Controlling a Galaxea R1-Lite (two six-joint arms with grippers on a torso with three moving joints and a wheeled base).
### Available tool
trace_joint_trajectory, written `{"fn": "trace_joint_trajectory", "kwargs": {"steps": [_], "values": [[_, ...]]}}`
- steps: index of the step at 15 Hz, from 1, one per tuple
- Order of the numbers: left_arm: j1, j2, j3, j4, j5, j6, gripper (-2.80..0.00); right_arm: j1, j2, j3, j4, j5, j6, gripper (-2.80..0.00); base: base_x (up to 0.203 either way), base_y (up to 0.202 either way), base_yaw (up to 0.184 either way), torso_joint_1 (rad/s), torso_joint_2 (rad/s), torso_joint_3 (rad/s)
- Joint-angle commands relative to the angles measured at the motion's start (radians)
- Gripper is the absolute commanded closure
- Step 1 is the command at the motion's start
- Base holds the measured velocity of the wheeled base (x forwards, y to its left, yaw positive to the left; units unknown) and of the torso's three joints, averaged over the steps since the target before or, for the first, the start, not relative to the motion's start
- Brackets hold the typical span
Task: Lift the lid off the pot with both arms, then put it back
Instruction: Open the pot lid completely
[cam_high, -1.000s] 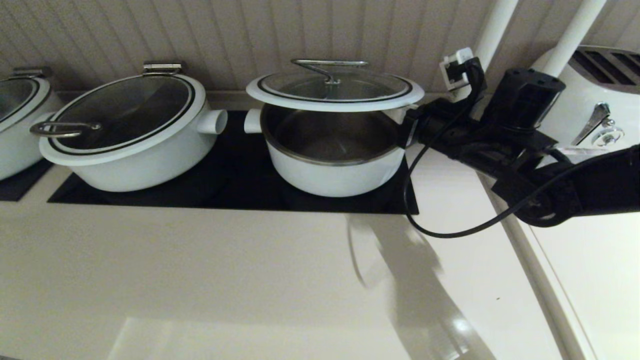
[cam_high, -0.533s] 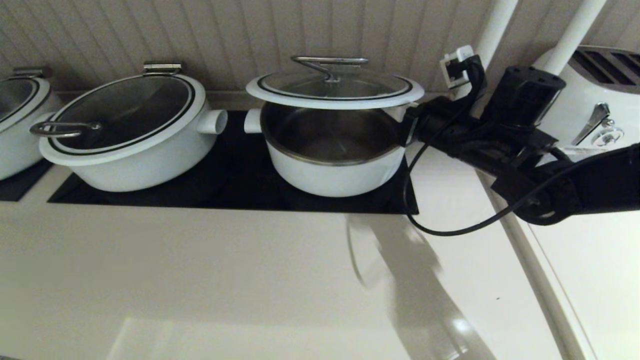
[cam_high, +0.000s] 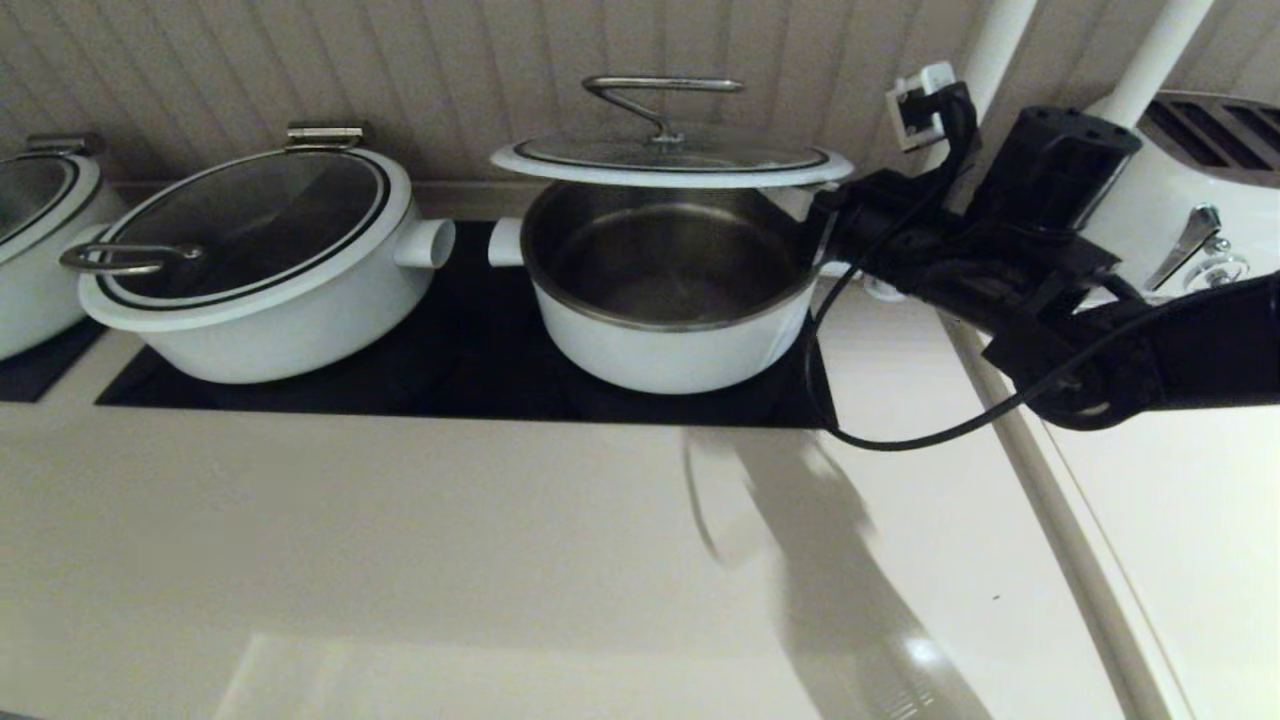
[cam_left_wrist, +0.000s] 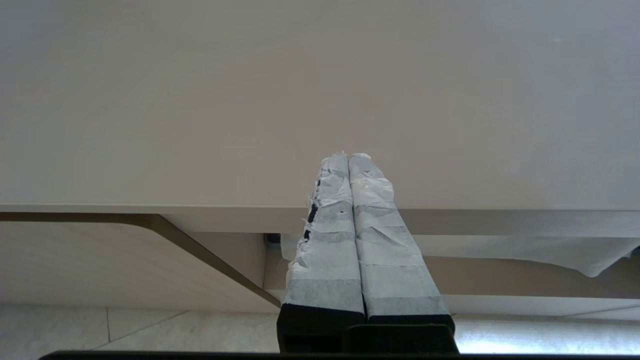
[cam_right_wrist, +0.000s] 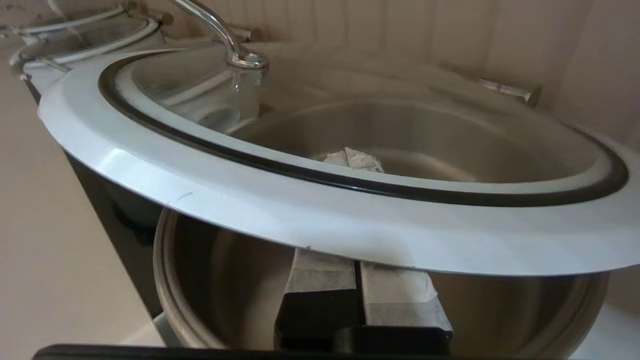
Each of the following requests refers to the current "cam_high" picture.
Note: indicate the white round pole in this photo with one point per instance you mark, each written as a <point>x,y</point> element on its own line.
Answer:
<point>1005,40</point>
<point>1165,60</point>

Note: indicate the black glass cooktop panel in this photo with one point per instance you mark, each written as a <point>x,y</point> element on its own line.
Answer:
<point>40,372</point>
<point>480,380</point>

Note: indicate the glass lid white rim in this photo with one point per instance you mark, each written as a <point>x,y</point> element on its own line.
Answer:
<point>30,190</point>
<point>125,260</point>
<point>670,178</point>

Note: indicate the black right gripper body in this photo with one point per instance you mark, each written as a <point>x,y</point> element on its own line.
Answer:
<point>885,198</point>

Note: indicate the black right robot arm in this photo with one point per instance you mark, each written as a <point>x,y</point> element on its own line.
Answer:
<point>1200,350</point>

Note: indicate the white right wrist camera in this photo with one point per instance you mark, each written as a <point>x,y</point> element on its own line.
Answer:
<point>922,105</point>

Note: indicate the white pot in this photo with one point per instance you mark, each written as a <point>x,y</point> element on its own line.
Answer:
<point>40,310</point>
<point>670,355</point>
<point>300,335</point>

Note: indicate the white toaster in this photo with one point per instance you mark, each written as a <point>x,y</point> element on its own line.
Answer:
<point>1170,190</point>

